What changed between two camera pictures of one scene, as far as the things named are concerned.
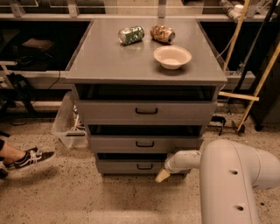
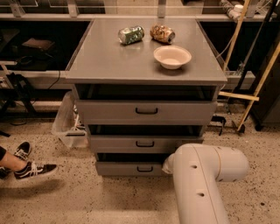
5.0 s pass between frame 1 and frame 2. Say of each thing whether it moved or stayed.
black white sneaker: moved
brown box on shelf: stayed
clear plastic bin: stayed
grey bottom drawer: stayed
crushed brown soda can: stayed
